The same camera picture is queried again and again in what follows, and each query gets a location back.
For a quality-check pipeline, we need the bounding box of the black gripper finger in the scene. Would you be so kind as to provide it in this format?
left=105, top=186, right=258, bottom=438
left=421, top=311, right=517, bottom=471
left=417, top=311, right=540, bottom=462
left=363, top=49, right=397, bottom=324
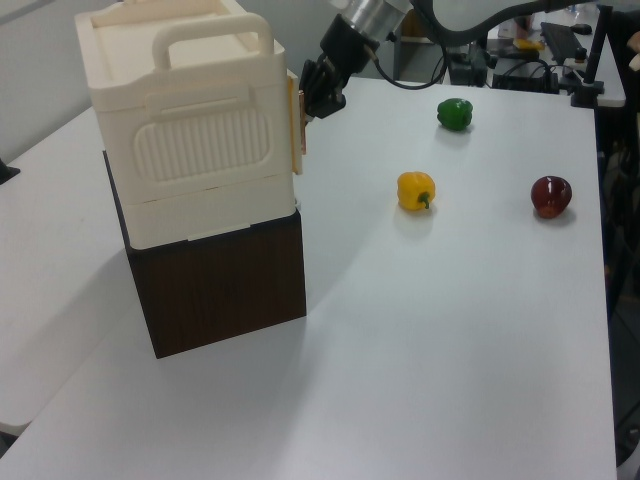
left=315, top=73, right=349, bottom=120
left=299, top=55, right=329, bottom=122

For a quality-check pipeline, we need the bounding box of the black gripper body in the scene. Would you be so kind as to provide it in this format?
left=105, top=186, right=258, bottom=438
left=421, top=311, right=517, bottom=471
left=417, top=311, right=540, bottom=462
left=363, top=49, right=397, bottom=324
left=318, top=13, right=382, bottom=81

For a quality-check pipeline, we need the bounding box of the cream cabinet door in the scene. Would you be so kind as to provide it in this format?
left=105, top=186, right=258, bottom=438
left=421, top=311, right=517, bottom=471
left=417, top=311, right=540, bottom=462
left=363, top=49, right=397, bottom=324
left=285, top=68, right=310, bottom=177

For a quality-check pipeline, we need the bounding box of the tan wooden shelf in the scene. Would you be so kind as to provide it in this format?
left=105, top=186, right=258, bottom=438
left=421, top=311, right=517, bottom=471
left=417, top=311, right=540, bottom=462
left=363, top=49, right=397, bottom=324
left=400, top=8, right=436, bottom=44

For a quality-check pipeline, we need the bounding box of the green bell pepper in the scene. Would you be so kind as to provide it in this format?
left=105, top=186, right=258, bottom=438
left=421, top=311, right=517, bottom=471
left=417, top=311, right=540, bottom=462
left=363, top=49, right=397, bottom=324
left=436, top=97, right=474, bottom=133

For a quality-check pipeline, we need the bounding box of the yellow bell pepper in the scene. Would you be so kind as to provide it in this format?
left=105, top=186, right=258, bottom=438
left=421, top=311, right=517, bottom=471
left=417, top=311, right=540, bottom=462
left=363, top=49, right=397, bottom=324
left=396, top=171, right=437, bottom=213

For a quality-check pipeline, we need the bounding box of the black electronics box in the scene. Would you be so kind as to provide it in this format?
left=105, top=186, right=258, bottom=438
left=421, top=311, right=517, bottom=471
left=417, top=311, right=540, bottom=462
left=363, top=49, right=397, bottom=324
left=491, top=58, right=560, bottom=94

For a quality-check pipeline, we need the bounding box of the black keyboard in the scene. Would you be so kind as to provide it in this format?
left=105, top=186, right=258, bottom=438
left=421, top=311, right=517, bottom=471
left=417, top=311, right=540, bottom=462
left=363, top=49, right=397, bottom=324
left=539, top=21, right=582, bottom=65

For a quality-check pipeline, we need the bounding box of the dark wood box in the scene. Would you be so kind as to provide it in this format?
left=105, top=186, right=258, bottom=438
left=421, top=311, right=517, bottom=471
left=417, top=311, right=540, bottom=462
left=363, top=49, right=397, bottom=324
left=102, top=149, right=308, bottom=360

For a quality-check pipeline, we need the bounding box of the red bell pepper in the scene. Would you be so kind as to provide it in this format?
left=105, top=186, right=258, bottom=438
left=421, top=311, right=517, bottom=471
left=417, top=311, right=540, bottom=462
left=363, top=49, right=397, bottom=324
left=530, top=175, right=574, bottom=220

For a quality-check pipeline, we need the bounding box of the black pole with clamp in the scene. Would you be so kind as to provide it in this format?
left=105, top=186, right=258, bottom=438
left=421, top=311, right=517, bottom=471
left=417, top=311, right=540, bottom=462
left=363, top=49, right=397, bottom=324
left=571, top=3, right=617, bottom=108

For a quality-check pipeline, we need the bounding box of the person in dark clothes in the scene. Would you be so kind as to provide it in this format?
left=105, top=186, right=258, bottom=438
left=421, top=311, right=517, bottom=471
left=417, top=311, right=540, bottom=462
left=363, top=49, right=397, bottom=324
left=610, top=8, right=640, bottom=151

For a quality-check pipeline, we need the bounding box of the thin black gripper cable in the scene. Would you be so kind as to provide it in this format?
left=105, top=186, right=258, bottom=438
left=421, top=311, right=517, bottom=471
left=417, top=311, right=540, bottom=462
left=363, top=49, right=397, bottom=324
left=365, top=43, right=449, bottom=93

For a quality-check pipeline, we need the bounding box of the thick black cable hose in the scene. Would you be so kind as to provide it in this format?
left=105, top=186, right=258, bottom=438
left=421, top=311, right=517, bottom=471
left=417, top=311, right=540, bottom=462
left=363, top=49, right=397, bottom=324
left=409, top=0, right=569, bottom=50

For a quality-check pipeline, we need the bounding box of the cream plastic cabinet with handle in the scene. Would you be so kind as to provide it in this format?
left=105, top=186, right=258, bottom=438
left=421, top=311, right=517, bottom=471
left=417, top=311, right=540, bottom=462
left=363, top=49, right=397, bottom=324
left=74, top=0, right=304, bottom=250

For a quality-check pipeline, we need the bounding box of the black camera device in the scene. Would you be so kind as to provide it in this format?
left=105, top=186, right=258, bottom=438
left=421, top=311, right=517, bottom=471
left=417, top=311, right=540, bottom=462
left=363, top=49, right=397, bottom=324
left=448, top=51, right=489, bottom=87

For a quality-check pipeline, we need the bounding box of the black clamp bracket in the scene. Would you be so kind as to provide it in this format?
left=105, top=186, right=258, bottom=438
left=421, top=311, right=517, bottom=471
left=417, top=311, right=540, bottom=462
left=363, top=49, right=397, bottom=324
left=0, top=156, right=22, bottom=186

